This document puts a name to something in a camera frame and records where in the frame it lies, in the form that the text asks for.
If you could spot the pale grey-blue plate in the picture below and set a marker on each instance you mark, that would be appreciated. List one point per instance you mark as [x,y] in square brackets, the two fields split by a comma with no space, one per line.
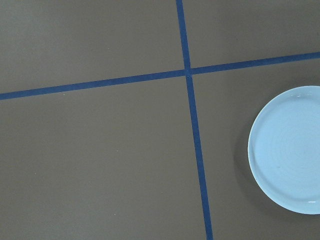
[287,150]

